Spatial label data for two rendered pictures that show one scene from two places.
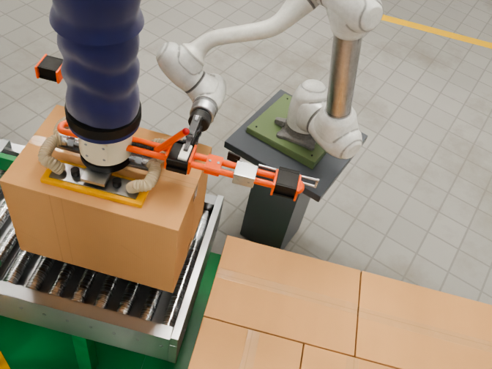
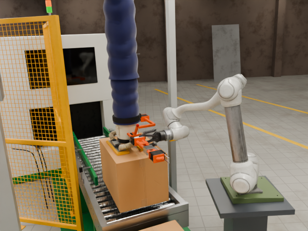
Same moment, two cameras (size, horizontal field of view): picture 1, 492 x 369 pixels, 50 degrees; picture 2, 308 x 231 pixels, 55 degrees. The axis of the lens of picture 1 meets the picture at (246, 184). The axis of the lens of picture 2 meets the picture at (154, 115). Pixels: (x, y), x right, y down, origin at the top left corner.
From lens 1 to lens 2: 182 cm
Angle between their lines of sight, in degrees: 63
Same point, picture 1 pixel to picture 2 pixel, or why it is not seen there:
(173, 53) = (166, 109)
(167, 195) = (129, 156)
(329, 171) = (242, 209)
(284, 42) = not seen: outside the picture
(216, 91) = (176, 128)
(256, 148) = (216, 186)
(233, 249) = (170, 225)
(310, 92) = not seen: hidden behind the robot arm
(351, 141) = (237, 177)
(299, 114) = not seen: hidden behind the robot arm
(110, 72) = (117, 92)
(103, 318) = (95, 208)
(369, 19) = (223, 90)
